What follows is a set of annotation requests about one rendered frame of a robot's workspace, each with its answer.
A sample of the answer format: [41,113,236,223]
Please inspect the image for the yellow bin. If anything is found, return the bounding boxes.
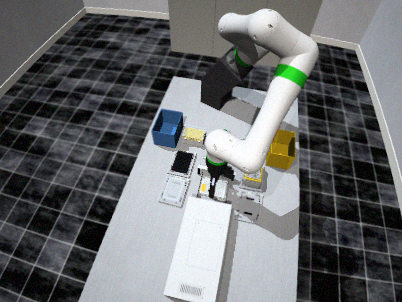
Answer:
[266,129,295,170]

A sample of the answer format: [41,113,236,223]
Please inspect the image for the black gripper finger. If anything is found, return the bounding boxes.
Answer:
[208,175,219,198]

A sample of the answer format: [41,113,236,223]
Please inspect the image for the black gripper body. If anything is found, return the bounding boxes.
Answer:
[207,167,224,180]

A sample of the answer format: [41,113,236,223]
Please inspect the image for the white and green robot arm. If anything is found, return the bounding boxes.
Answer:
[202,9,319,181]

